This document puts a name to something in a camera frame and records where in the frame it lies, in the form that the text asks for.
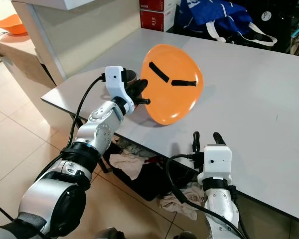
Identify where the orange plastic plate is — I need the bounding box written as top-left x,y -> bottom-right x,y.
140,43 -> 203,125

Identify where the black tape strip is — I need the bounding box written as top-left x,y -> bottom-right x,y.
171,79 -> 198,87
148,61 -> 169,83

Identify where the beige crumpled cloth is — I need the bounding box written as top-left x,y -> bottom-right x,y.
159,186 -> 203,222

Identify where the red cardboard box white label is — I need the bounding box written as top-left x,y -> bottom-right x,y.
140,9 -> 178,32

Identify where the white crumpled cloth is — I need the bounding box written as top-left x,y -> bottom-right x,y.
109,152 -> 146,181

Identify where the white shelf unit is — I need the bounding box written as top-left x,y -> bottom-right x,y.
12,0 -> 141,86

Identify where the thin black stick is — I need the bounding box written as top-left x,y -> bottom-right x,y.
0,202 -> 16,223

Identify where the beige side counter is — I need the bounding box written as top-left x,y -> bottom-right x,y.
0,31 -> 66,103

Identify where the black bag with white circle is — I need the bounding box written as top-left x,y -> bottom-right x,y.
251,0 -> 299,56

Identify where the orange plastic bowl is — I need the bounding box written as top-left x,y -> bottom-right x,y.
0,14 -> 28,36

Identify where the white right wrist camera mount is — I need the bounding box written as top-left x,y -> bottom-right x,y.
198,144 -> 233,186

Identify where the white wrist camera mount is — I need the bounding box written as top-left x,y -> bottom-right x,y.
198,144 -> 233,186
104,65 -> 136,115

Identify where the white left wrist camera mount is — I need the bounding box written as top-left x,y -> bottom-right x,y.
104,65 -> 136,115

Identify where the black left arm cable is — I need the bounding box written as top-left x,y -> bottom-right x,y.
67,74 -> 106,148

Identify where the blue bag with white straps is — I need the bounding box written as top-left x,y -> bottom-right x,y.
174,0 -> 279,47

